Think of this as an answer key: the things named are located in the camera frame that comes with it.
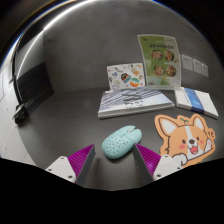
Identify white book with blue band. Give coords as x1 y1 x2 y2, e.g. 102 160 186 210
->
174 86 220 120

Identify corgi-shaped orange mouse pad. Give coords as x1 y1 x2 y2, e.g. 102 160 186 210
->
153 114 217 168

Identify teal perforated computer mouse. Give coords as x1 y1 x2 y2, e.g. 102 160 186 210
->
101 125 143 160

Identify grey striped book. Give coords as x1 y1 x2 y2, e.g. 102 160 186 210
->
97 87 176 120

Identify white sticker sheet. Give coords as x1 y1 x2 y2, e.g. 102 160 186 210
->
106 62 147 92

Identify green menu sign stand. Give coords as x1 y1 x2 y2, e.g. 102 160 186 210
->
137 33 183 90

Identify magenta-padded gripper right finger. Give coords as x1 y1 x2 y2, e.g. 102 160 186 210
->
133 143 184 186

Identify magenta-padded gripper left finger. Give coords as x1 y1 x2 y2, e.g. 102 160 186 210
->
45 143 97 188

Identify white wall socket plates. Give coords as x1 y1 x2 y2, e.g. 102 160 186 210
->
181 54 210 78

